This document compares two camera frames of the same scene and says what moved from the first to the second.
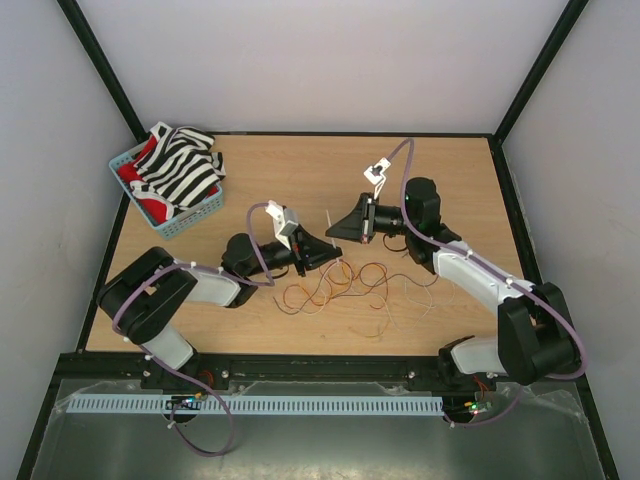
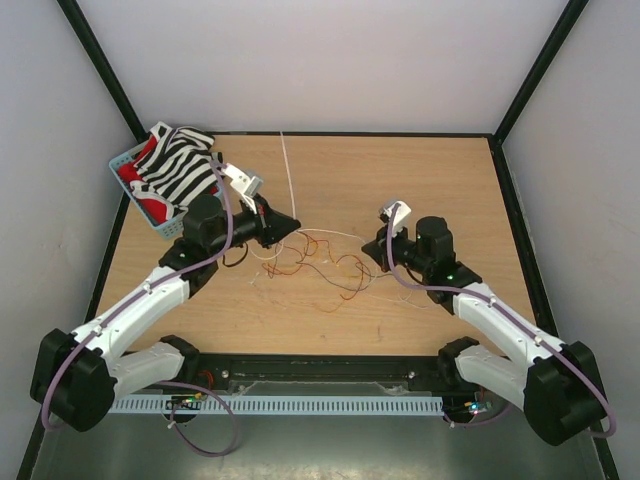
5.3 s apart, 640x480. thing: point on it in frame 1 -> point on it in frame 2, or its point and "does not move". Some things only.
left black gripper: (309, 252) -> (271, 225)
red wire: (341, 294) -> (361, 281)
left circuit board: (183, 402) does not move
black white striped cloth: (179, 166) does not move
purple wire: (357, 292) -> (326, 276)
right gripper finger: (351, 226) -> (377, 250)
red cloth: (155, 211) does not move
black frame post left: (105, 68) does not move
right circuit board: (476, 407) does not move
